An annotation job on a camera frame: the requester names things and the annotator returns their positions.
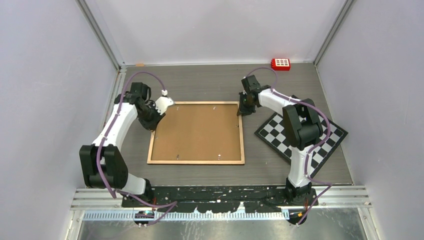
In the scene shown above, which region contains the black picture frame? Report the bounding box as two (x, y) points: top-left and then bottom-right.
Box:
(146, 101), (246, 165)

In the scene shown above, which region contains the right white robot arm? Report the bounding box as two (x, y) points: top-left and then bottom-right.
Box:
(237, 75), (324, 205)

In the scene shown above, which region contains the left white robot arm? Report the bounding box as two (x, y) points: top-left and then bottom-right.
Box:
(79, 82), (175, 207)

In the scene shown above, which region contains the black white checkerboard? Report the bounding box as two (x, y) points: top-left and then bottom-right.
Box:
(254, 112), (348, 178)

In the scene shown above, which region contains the red toy brick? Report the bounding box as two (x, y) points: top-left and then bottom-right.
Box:
(270, 58), (291, 71)

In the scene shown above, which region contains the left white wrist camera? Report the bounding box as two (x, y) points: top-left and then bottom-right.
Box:
(155, 96), (176, 116)

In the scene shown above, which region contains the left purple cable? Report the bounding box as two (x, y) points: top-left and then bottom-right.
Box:
(96, 71), (178, 227)

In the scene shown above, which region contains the purple cable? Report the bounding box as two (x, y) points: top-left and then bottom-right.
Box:
(96, 71), (178, 227)
(245, 67), (333, 227)

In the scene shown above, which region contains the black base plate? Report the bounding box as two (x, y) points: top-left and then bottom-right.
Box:
(122, 185), (318, 214)

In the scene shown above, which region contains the aluminium rail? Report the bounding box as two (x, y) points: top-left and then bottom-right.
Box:
(71, 185), (372, 222)

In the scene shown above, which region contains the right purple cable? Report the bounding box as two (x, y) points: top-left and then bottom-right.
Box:
(245, 67), (333, 227)

